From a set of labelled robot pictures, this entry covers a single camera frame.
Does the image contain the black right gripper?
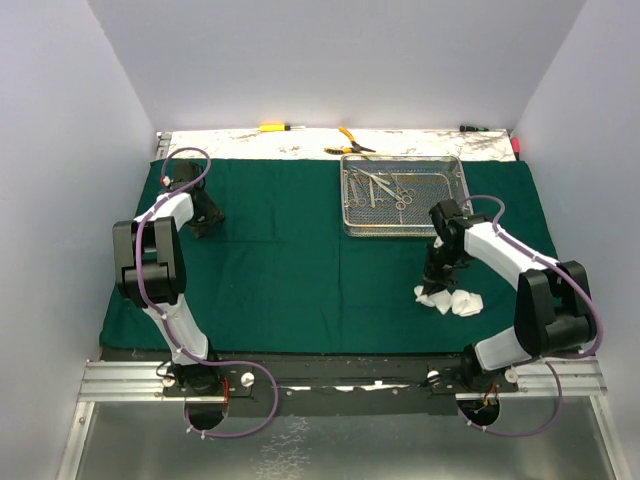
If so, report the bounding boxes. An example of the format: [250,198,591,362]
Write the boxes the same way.
[422,243,467,297]

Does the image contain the white gauze pad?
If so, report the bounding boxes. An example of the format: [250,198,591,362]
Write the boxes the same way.
[414,285,436,308]
[451,289,484,317]
[430,290,452,315]

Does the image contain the white gauze pad top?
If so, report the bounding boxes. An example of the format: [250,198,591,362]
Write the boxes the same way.
[451,289,484,317]

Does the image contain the steel mesh instrument tray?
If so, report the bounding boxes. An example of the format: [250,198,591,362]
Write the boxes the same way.
[340,154,473,237]

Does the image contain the white gauze pad bottom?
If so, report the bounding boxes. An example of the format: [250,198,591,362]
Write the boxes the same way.
[414,285,436,308]

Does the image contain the steel tweezers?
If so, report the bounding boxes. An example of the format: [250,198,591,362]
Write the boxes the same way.
[356,168,395,196]

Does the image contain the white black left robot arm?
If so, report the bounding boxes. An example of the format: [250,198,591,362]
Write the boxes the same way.
[112,162,225,396]

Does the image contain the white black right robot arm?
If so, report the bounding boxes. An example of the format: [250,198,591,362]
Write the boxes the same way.
[416,200,602,391]

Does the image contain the steel surgical scissors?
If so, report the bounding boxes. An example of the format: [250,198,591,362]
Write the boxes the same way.
[387,171,413,211]

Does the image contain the steel surgical forceps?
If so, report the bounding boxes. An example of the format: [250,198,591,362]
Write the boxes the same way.
[348,175,366,207]

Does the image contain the black green screwdriver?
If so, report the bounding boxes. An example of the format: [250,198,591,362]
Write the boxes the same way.
[459,125,490,133]

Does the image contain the yellow black needle-nose pliers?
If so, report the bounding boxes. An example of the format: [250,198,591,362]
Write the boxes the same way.
[324,126,375,155]

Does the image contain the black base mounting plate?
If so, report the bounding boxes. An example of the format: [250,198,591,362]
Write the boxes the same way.
[102,348,517,417]

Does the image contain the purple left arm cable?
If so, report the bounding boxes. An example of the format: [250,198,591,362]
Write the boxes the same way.
[134,147,279,441]

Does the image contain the yellow handled screwdriver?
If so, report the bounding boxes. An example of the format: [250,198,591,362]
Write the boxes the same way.
[259,123,305,133]

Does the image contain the aluminium extrusion rail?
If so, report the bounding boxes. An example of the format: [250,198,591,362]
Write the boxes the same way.
[79,359,607,403]

